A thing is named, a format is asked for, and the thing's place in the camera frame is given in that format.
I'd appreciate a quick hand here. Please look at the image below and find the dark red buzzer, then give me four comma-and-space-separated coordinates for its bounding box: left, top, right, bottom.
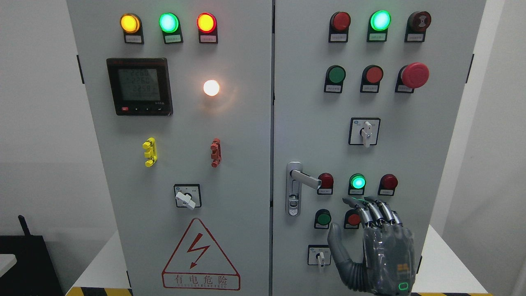
404, 11, 431, 43

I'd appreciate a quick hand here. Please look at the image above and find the red terminal connector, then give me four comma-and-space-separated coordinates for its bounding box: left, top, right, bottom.
210, 138, 222, 167

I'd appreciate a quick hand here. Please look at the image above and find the green indicator lamp top left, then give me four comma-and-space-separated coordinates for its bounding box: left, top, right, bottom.
159, 12, 183, 44

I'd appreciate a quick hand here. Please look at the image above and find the left white rotary switch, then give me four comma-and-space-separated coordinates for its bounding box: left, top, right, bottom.
173, 184, 202, 210

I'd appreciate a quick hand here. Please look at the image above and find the green push button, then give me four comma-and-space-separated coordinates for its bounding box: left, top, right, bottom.
324, 65, 346, 93
314, 209, 331, 229

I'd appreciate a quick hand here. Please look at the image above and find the green push button upper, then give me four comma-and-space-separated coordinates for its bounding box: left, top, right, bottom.
324, 65, 346, 93

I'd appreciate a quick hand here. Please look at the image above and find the white rotary switch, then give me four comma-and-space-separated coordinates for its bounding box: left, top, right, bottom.
173, 184, 202, 210
307, 244, 331, 273
348, 117, 381, 148

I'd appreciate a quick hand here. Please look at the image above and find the right grey cabinet door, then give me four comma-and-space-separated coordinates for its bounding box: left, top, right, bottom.
272, 0, 486, 296

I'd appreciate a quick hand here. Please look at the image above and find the lower white rotary switch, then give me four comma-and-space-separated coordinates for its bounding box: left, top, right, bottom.
307, 244, 331, 273

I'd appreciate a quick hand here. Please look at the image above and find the dark red lamp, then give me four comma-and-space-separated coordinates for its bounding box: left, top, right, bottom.
377, 173, 398, 196
317, 172, 334, 195

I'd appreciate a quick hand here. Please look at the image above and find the black box with antenna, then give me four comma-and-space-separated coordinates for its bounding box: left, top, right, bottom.
0, 215, 62, 296

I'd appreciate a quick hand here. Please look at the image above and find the silver door handle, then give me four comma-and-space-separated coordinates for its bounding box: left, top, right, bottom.
286, 162, 322, 217

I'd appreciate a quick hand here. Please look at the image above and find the dark red lamp middle right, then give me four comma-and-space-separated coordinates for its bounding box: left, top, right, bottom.
377, 173, 398, 196

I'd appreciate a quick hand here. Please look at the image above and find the upper right white rotary switch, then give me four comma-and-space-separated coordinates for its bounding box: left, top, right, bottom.
348, 117, 381, 148

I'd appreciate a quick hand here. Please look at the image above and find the red emergency stop button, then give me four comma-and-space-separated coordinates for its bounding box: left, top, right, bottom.
395, 62, 429, 94

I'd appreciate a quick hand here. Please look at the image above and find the red lit indicator lamp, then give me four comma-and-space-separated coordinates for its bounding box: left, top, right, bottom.
196, 12, 218, 44

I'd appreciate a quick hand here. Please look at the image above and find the yellow terminal connector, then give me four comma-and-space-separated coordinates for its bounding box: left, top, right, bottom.
142, 137, 158, 167

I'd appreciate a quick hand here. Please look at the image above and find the white lit indicator lamp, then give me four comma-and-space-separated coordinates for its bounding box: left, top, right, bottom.
203, 79, 220, 96

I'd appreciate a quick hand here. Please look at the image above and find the red push button lower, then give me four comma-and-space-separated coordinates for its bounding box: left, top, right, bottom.
344, 209, 361, 230

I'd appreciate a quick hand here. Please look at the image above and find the white platform with hazard stripes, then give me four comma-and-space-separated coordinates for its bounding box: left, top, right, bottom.
66, 226, 489, 296

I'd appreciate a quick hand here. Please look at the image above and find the left grey cabinet door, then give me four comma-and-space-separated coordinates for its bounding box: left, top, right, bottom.
67, 0, 273, 296

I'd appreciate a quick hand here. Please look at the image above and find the red push button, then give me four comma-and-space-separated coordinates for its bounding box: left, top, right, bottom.
360, 65, 383, 93
344, 209, 361, 230

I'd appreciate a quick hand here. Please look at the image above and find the black digital power meter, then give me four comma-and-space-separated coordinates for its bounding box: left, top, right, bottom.
106, 58, 173, 116

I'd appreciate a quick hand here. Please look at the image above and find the green lit lamp middle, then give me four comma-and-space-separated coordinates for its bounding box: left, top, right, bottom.
348, 173, 367, 196

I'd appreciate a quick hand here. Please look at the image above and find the grey cabinet door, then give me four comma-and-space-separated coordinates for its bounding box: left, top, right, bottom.
272, 0, 486, 296
67, 0, 273, 296

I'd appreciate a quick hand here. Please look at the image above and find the yellow indicator lamp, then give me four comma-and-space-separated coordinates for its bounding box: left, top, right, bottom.
120, 13, 143, 44

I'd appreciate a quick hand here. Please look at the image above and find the dark red lamp middle left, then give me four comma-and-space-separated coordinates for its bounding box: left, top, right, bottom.
317, 172, 334, 195

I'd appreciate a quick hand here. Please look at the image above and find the red lamp top right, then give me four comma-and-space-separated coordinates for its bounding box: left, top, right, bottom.
328, 11, 351, 43

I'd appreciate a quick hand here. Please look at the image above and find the green push button lower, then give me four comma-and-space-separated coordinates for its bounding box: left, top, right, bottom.
314, 209, 331, 229

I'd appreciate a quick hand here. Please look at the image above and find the red electric hazard sign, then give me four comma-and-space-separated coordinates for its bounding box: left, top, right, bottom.
161, 218, 241, 291

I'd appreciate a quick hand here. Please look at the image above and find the green lamp top right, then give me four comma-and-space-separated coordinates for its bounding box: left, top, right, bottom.
367, 10, 391, 42

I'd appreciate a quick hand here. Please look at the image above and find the red push button upper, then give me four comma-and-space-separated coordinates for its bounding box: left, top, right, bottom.
360, 65, 383, 93

